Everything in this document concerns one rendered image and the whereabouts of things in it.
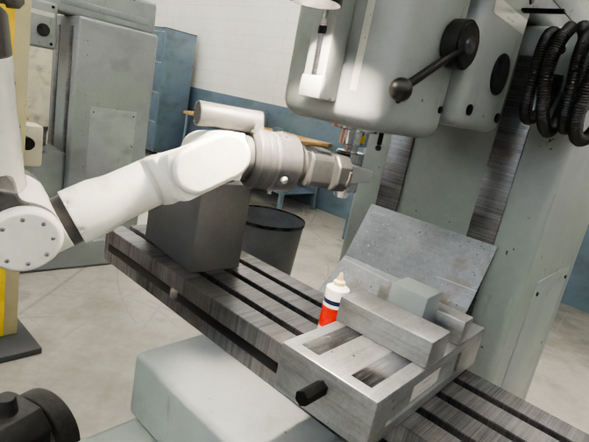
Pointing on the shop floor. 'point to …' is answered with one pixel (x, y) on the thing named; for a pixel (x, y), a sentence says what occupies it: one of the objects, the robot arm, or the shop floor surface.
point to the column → (495, 215)
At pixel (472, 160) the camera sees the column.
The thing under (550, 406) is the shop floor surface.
